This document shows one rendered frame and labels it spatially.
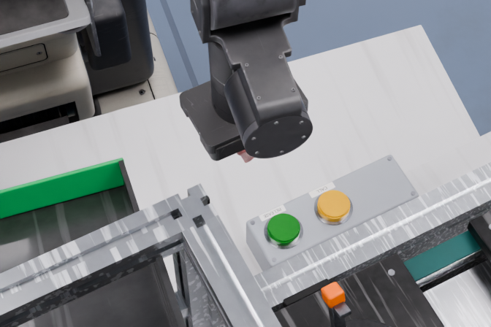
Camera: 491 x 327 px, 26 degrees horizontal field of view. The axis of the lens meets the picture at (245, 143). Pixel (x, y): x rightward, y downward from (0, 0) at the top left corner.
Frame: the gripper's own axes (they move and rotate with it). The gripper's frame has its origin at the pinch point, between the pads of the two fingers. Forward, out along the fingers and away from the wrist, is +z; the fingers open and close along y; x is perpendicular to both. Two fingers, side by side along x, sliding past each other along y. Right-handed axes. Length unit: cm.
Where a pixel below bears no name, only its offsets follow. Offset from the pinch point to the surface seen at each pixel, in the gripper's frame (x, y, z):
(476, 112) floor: 53, 86, 122
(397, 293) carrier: -10.5, 14.3, 27.0
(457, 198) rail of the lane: -2.5, 28.1, 28.5
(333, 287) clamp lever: -10.1, 5.2, 17.0
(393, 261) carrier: -6.8, 15.9, 26.9
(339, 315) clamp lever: -13.0, 4.3, 17.5
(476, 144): 7, 39, 37
